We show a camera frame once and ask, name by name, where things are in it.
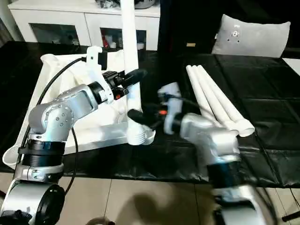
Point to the small yellow label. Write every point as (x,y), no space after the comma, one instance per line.
(191,44)

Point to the white flat board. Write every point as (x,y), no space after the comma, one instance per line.
(294,64)

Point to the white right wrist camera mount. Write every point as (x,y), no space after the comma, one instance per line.
(174,103)

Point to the black work mat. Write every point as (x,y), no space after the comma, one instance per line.
(269,105)

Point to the small red box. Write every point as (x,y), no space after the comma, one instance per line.
(107,42)

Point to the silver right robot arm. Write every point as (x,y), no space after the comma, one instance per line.
(211,133)

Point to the white plastic table top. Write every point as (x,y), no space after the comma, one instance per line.
(93,136)

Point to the grey cushion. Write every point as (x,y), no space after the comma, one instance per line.
(253,37)

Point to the white glass-door cabinet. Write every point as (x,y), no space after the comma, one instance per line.
(58,18)

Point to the black stand base bar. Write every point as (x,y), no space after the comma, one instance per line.
(291,216)

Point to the white plastic table leg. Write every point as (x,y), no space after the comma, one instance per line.
(220,93)
(130,35)
(198,87)
(211,93)

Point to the grey helmet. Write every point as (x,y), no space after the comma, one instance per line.
(146,3)

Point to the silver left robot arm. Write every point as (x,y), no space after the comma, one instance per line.
(77,98)

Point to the black clutter pile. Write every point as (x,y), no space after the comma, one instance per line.
(105,3)

